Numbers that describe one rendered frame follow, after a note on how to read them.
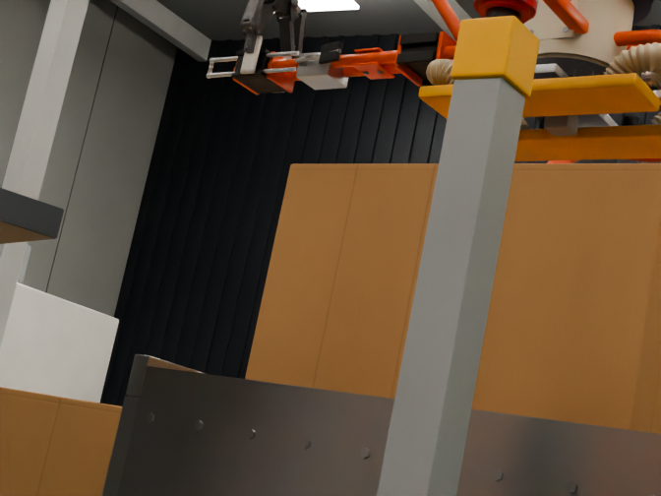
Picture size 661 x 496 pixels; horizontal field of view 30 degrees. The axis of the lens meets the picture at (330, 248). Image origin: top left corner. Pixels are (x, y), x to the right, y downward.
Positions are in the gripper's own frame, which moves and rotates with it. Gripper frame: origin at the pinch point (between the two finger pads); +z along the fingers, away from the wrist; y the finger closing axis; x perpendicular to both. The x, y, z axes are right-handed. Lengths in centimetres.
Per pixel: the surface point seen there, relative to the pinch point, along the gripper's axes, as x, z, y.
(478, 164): -78, 36, -51
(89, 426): 5, 69, -18
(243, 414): -39, 64, -33
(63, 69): 287, -93, 188
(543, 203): -69, 30, -18
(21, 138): 295, -57, 180
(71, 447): 8, 72, -18
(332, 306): -38, 46, -18
